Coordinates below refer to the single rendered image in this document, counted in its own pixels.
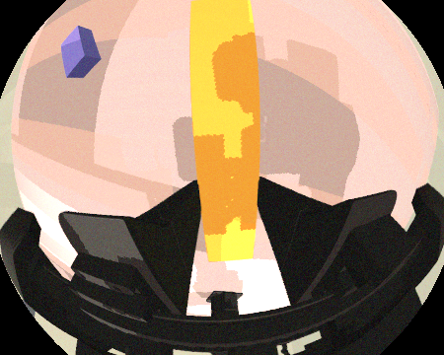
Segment yellow bar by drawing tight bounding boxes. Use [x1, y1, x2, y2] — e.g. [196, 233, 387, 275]
[189, 0, 260, 261]

